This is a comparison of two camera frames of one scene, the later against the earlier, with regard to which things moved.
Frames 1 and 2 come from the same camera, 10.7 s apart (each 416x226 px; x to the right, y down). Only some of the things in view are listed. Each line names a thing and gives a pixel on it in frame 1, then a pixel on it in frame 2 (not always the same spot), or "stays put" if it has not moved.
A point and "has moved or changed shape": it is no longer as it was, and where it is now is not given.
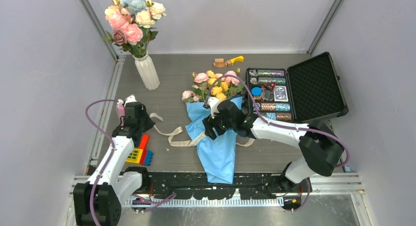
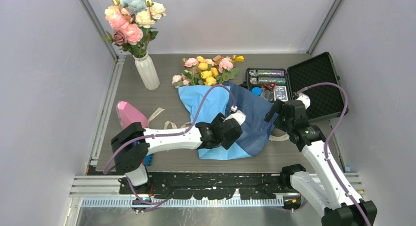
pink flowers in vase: (133, 19) stays put
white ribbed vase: (145, 66) stays put
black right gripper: (209, 123) to (279, 107)
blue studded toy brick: (148, 158) stays put
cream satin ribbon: (171, 138) has moved or changed shape
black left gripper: (148, 126) to (219, 120)
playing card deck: (280, 93) stays put
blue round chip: (256, 90) stays put
